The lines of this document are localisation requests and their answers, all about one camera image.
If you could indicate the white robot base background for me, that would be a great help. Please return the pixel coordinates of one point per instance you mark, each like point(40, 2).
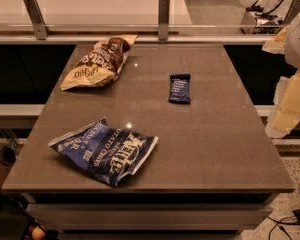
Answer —
point(263, 20)

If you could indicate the metal railing bracket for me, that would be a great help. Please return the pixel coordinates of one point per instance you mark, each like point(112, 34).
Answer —
point(163, 19)
point(41, 32)
point(292, 12)

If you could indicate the blue potato chip bag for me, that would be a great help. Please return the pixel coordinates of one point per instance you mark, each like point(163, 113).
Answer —
point(108, 154)

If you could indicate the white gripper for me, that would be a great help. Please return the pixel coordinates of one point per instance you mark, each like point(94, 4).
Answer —
point(298, 44)

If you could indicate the left metal railing bracket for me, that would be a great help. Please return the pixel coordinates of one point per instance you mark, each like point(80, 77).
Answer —
point(41, 32)

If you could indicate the middle metal railing bracket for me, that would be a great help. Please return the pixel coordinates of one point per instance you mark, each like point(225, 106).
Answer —
point(163, 19)

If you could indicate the yellow brown chip bag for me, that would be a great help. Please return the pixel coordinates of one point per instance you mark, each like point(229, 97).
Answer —
point(102, 64)

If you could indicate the orange ball bottom left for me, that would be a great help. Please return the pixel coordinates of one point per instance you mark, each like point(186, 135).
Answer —
point(37, 233)

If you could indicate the right metal railing bracket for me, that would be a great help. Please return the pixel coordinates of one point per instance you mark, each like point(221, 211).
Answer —
point(292, 12)

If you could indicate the dark blue snack bar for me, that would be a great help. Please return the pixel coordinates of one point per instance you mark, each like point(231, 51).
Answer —
point(180, 88)

